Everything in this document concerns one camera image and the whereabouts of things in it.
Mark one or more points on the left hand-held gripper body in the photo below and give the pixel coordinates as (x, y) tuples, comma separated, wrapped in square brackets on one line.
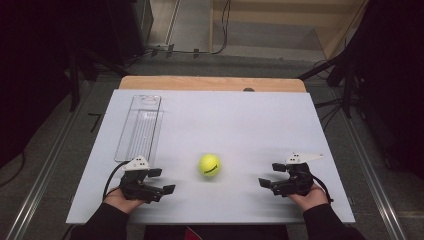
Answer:
[(136, 186)]

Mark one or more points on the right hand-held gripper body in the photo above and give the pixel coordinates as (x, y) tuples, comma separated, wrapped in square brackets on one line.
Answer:
[(296, 180)]

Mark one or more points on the yellow tennis ball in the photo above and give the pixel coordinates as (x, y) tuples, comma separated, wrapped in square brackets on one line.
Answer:
[(209, 165)]

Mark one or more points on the clear plastic tray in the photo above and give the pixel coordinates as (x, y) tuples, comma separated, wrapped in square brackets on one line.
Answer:
[(141, 126)]

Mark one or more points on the person's left hand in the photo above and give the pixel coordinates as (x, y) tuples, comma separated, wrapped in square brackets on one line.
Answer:
[(120, 201)]

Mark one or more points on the person's right hand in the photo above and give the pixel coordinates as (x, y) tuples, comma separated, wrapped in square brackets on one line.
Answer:
[(310, 198)]

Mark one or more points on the white table board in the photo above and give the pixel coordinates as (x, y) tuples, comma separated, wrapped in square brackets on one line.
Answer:
[(233, 133)]

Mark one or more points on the wooden table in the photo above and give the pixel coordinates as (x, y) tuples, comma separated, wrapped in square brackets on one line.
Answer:
[(213, 83)]

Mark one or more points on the black metal stand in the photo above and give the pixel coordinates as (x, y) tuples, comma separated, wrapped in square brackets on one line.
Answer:
[(75, 83), (346, 80)]

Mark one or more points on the metal floor rail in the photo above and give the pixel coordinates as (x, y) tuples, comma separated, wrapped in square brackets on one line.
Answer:
[(40, 180), (370, 173)]

